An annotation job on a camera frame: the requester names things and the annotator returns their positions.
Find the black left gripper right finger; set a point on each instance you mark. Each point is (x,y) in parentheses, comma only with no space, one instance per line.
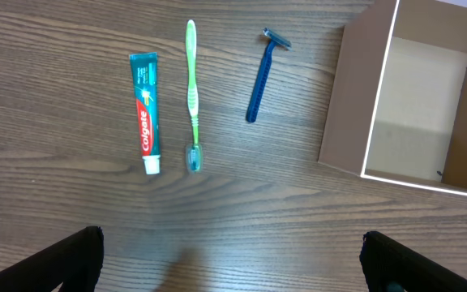
(390,266)

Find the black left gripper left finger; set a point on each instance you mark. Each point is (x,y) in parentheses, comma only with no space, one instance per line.
(72,264)

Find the blue disposable razor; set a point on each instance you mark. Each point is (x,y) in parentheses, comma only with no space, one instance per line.
(257,95)

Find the white cardboard box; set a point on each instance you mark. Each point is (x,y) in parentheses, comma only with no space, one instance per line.
(398,109)

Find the green toothbrush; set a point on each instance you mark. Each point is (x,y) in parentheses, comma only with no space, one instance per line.
(194,153)

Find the Colgate toothpaste tube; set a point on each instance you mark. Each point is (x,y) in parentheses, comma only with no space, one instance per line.
(144,77)

